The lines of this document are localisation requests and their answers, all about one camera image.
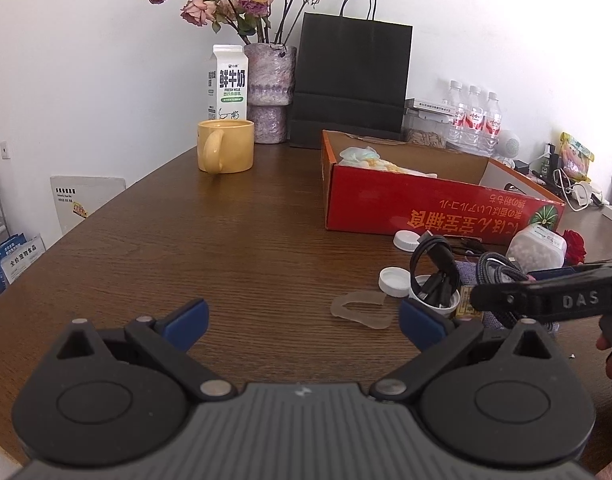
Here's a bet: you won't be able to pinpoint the grey braided cable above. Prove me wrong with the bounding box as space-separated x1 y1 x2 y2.
451 237 529 331

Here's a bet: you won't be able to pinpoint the purple fabric pouch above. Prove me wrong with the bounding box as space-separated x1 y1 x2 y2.
456 260 561 334

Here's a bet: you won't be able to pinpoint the white cup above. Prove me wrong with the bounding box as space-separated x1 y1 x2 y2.
408 275 462 319

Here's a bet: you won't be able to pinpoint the blue and white boxes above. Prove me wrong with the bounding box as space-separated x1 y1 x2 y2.
0 232 47 296

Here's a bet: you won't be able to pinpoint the white ribbed lid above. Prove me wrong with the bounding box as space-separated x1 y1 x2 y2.
378 266 412 297

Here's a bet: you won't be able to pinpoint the clear plastic bag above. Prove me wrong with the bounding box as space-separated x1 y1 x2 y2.
340 145 387 169

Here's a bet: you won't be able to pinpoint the yellow snack bag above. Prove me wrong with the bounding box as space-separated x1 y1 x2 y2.
558 132 596 184

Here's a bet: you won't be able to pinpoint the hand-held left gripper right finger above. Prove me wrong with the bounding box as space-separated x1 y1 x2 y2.
368 299 557 404

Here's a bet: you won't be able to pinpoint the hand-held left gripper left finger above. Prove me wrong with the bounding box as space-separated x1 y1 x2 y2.
56 298 237 403

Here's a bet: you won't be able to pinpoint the black paper bag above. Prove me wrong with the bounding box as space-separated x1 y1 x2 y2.
289 0 415 150

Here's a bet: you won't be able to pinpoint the red cardboard box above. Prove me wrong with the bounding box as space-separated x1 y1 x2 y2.
321 129 567 246

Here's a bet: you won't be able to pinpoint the clear plastic jar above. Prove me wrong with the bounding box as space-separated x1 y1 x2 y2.
506 224 568 274

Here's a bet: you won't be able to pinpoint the flat white box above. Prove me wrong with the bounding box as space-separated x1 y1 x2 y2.
405 99 457 124

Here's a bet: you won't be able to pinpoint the small tan packet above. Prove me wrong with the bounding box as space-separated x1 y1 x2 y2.
458 285 484 317

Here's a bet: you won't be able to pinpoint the black upright device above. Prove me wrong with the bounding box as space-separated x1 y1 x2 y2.
543 142 562 181

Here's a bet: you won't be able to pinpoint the yellow mug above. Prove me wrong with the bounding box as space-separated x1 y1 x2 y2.
196 119 255 175

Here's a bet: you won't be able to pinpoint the black usb cable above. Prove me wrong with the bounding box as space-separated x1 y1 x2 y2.
410 232 459 311

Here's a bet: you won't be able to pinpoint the white cable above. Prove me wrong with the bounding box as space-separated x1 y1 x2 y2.
553 167 587 211

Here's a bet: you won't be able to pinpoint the yellow plush toy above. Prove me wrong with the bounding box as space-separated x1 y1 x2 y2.
366 157 439 179

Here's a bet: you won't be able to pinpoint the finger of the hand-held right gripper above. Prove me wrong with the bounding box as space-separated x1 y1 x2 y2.
470 280 536 314
528 258 612 282

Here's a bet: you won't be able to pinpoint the white placard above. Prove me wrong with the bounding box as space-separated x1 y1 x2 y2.
50 176 127 236

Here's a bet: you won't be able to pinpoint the red artificial rose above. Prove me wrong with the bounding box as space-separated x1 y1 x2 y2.
562 230 588 266

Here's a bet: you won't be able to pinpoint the purple mottled vase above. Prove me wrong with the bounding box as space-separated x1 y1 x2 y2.
243 42 298 145

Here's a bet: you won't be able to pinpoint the clear seed container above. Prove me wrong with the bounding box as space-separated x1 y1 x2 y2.
403 110 449 149

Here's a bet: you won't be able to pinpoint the clear water bottle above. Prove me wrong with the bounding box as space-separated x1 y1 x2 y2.
480 91 503 157
463 85 487 154
447 80 469 144

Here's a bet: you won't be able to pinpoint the white milk carton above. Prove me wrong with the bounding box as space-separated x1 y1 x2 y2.
206 44 249 124

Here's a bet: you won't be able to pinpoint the white screw lid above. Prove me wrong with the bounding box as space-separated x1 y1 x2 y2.
393 230 425 251

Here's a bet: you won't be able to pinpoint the white robot speaker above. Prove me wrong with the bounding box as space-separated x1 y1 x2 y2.
496 130 522 166

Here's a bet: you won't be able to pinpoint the translucent silicone pad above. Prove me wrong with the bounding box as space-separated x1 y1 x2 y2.
331 290 387 331

